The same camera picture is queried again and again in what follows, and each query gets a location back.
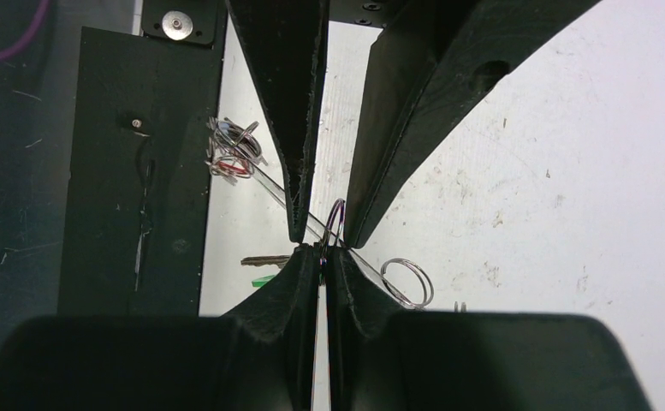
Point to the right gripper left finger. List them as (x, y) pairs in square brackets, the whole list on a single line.
[(257, 356)]

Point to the red tagged key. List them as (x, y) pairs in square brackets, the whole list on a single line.
[(230, 167)]

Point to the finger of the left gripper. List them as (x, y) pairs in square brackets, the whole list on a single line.
[(285, 47), (428, 68)]

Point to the green tagged key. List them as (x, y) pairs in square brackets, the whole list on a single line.
[(266, 266)]

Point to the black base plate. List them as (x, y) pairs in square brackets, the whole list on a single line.
[(139, 187)]

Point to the metal crescent keyring plate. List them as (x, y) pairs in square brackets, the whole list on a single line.
[(230, 139)]

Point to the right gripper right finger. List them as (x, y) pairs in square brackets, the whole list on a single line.
[(386, 357)]

